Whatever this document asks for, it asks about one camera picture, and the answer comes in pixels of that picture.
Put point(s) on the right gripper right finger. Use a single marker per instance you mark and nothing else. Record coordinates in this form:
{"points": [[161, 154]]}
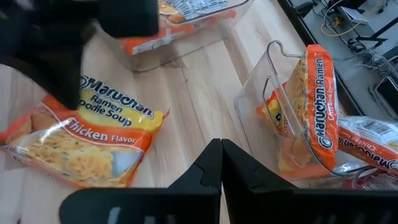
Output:
{"points": [[280, 207]]}

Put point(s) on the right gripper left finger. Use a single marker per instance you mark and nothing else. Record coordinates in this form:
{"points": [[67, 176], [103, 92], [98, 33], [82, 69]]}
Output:
{"points": [[155, 207]]}

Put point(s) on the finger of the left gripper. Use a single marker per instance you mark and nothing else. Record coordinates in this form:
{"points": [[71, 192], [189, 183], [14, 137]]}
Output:
{"points": [[34, 53], [130, 18]]}

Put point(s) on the orange chicken ramen pack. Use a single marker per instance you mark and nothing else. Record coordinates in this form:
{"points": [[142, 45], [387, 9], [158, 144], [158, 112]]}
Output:
{"points": [[93, 146], [192, 21], [323, 102], [367, 146]]}

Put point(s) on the red ramen noodle pack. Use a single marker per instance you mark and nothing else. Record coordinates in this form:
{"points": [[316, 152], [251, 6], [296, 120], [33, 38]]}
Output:
{"points": [[379, 183]]}

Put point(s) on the wide clear plastic bin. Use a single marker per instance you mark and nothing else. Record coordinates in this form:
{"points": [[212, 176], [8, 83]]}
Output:
{"points": [[192, 49]]}

